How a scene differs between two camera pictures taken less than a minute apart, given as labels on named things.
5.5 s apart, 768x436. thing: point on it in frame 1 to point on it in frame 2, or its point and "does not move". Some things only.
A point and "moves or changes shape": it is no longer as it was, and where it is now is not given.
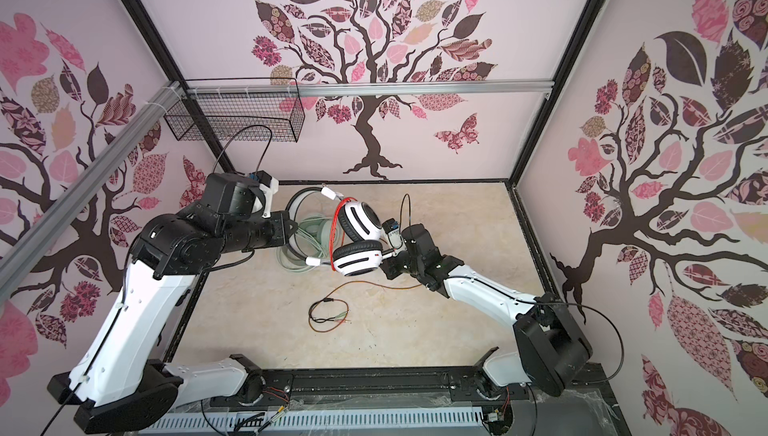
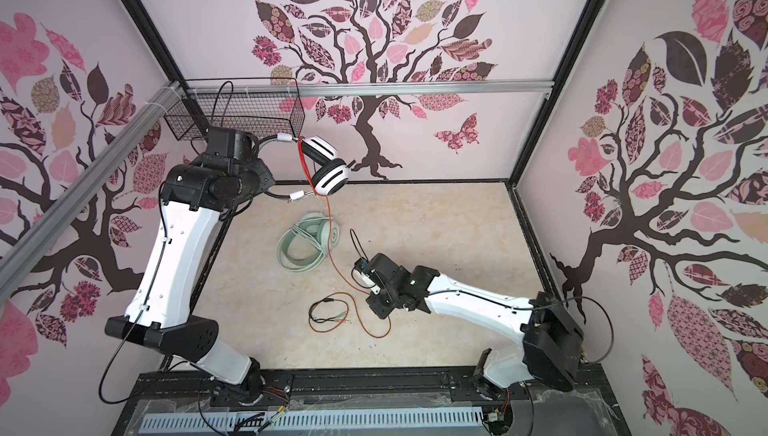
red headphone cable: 332,240 moves or changes shape
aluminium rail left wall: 14,260 does not move
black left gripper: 281,232 to 264,178
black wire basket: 214,108 does not move
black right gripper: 390,268 to 381,309
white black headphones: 358,250 to 332,173
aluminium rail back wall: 264,91 does not move
